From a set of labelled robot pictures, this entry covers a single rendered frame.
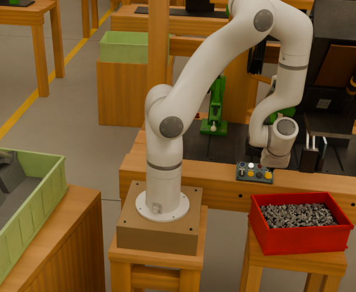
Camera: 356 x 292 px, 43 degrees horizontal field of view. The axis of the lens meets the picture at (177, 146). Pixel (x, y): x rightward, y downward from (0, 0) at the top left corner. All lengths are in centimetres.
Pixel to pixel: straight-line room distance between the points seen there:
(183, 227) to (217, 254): 135
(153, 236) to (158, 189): 15
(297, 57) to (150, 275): 87
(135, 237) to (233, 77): 108
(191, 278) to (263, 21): 87
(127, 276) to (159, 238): 19
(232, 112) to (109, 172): 149
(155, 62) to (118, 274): 112
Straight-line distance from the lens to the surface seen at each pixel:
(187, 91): 132
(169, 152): 142
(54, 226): 179
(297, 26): 137
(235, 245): 293
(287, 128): 150
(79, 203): 189
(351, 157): 219
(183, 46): 235
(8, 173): 191
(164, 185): 148
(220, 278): 270
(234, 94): 232
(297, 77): 143
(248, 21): 125
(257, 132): 150
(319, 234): 168
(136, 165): 191
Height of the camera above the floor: 189
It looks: 29 degrees down
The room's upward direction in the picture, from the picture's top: 3 degrees clockwise
